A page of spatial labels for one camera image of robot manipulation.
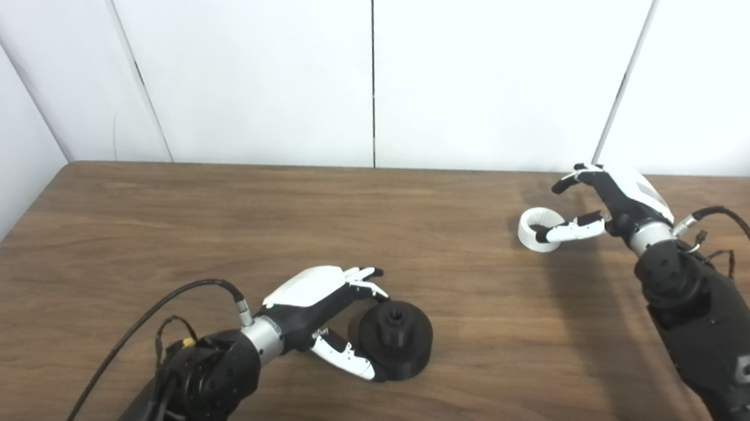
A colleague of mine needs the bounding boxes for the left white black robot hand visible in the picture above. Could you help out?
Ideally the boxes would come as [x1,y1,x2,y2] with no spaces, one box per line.
[257,260,392,382]

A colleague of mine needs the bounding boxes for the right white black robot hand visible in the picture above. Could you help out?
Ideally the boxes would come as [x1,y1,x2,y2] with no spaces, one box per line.
[535,159,679,253]

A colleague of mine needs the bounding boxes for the round black plastic part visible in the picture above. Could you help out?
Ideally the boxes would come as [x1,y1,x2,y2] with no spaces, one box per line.
[345,297,437,385]

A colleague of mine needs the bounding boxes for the white toothed plastic ring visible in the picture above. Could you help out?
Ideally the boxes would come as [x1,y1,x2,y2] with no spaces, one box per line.
[516,207,567,255]

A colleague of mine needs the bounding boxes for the thin black wire loop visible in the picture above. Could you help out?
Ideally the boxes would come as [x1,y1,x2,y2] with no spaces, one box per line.
[691,231,738,279]

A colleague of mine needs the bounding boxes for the thin wire with yellow connector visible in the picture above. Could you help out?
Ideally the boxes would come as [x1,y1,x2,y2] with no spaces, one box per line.
[153,315,200,370]

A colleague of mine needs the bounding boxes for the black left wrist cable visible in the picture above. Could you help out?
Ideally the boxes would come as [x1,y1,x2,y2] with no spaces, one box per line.
[63,269,257,421]

